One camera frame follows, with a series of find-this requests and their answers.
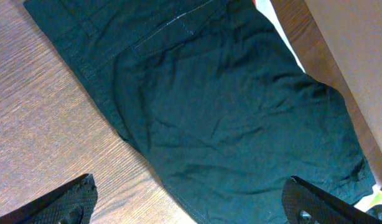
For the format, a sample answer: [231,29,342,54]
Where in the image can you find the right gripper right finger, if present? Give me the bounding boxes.
[281,176,382,224]

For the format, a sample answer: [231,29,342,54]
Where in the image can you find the black garment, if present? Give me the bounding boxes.
[24,0,375,223]

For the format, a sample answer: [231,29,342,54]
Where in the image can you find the white garment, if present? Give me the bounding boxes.
[253,0,305,72]

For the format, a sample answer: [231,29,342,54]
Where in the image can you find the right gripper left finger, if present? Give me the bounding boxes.
[0,174,98,224]

